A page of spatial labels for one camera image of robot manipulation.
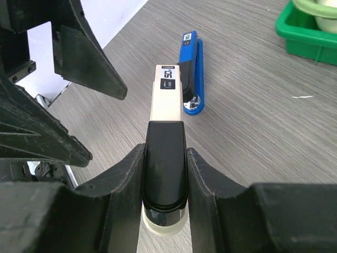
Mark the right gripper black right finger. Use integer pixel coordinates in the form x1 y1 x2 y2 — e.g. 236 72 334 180
187 148 336 252

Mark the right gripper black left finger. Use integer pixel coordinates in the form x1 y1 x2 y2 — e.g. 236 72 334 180
1 144 144 252

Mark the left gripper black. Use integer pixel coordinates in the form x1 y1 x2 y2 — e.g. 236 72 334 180
1 1 127 184

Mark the beige stapler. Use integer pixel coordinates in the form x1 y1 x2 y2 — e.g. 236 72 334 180
142 65 188 237

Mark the green plastic tray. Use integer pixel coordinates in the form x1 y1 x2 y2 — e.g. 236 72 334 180
275 1 336 65

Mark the blue stapler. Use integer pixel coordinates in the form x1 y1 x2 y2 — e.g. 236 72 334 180
177 31 205 115

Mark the white radish toy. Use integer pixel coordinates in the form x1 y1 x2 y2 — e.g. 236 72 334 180
292 0 336 34

